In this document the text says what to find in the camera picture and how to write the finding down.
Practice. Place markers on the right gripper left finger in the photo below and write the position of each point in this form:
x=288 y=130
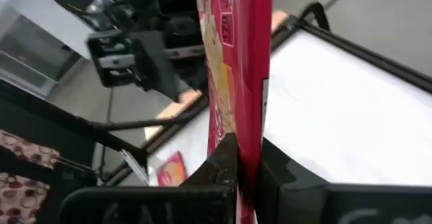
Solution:
x=152 y=203

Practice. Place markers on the grey cabinet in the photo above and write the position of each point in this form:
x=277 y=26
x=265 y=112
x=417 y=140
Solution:
x=33 y=48

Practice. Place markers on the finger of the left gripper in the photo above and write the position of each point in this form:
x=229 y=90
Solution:
x=155 y=65

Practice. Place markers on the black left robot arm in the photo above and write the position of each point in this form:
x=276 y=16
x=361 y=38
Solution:
x=184 y=1

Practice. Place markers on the brown patterned fabric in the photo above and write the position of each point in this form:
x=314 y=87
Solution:
x=20 y=197

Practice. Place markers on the red popcorn bag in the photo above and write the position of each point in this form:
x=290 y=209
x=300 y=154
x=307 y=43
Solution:
x=172 y=171
x=246 y=82

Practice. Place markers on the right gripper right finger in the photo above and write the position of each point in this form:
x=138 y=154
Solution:
x=303 y=200

